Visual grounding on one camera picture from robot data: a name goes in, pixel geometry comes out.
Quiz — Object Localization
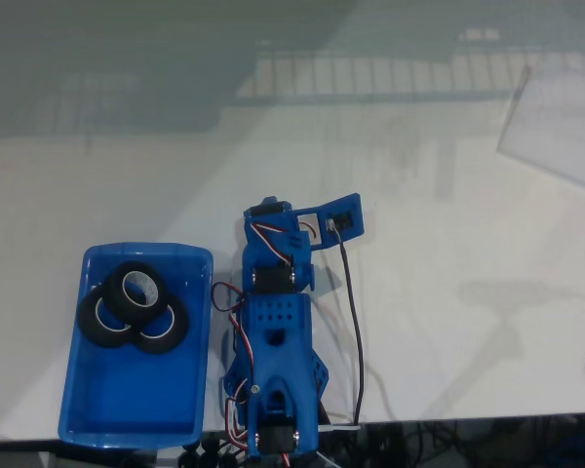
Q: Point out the tangled black cables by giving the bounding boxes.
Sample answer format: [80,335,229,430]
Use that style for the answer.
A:
[365,417,585,468]

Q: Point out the black camera cable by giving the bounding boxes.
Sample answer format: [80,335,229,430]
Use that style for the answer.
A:
[321,221,368,433]

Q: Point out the blue plastic bin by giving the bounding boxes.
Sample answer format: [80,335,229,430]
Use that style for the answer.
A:
[58,242,215,449]

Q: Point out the black tape roll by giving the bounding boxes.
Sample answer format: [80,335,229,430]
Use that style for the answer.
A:
[76,287,134,349]
[101,261,169,325]
[133,294,191,355]

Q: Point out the blue camera box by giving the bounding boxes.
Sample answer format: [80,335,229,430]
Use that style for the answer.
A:
[294,193,368,251]

